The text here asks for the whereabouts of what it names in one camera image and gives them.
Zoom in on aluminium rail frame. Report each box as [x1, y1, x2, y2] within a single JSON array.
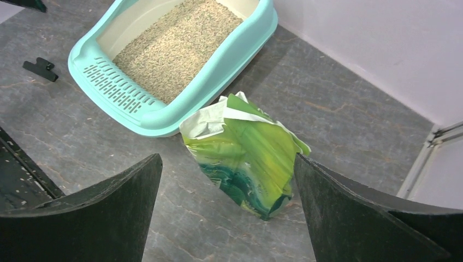
[[396, 121, 462, 200]]

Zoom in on green litter bag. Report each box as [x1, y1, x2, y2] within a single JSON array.
[[180, 92, 311, 221]]

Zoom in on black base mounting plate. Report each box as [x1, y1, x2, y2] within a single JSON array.
[[1, 129, 65, 212]]

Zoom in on beige cat litter pellets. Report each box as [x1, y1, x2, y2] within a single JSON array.
[[113, 1, 243, 104]]

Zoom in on teal plastic litter box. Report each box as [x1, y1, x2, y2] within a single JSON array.
[[68, 1, 278, 138]]

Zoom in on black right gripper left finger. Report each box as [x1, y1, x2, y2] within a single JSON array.
[[1, 153, 163, 261]]

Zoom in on black bag clip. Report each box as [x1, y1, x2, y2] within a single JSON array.
[[22, 57, 58, 82]]

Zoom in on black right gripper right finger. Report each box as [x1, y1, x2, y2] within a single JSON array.
[[294, 154, 462, 261]]

